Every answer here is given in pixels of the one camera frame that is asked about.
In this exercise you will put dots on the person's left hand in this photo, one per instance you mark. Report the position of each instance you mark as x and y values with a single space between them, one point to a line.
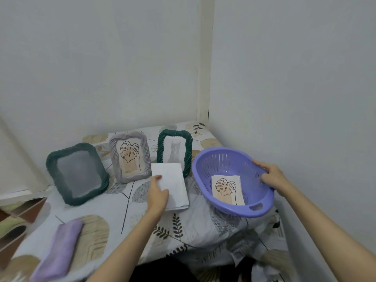
156 198

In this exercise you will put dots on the grey frame with leaf drawing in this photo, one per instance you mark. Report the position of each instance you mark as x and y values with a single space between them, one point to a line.
129 158

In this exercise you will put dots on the person's right thumb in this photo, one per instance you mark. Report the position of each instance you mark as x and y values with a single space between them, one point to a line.
261 165

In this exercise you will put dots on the white paper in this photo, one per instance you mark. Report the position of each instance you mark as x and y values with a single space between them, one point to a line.
174 182

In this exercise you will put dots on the dark green empty picture frame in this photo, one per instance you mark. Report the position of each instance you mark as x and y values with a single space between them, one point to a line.
77 173

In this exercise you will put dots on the person's left forearm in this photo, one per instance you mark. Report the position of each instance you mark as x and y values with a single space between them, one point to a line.
129 246

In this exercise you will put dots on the green frame with cat picture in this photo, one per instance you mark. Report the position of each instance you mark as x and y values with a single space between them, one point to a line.
175 151

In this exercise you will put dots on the leaf drawing card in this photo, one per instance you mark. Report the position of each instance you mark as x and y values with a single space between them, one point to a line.
228 189

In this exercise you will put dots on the purple plastic colander basket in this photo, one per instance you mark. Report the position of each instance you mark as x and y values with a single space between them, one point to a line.
229 161

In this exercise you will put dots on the person's black clothing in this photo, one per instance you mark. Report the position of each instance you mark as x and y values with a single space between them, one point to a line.
176 271

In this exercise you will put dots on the person's right forearm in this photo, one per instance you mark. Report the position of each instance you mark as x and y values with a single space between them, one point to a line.
326 232

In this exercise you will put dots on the person's left thumb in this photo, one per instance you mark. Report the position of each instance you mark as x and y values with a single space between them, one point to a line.
166 194

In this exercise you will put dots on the leaf patterned tablecloth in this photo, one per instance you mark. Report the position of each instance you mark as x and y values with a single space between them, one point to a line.
194 229

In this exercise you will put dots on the person's right hand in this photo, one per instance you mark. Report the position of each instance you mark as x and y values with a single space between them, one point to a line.
276 179

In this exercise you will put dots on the folded purple cloth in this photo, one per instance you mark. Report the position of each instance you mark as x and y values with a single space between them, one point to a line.
58 252

